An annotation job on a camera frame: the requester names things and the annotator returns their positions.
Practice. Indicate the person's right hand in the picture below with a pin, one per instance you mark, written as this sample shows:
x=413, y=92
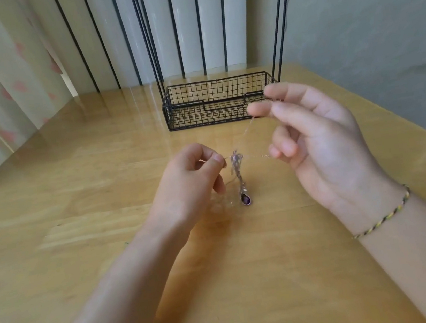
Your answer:
x=324, y=145

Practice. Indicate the person's left hand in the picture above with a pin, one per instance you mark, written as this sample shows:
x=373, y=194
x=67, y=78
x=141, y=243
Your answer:
x=185, y=190

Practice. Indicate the person's left forearm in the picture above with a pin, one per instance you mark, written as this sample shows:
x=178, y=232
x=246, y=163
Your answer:
x=115, y=305

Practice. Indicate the white black-striped curtain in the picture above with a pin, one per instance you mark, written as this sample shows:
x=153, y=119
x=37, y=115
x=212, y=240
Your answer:
x=126, y=38

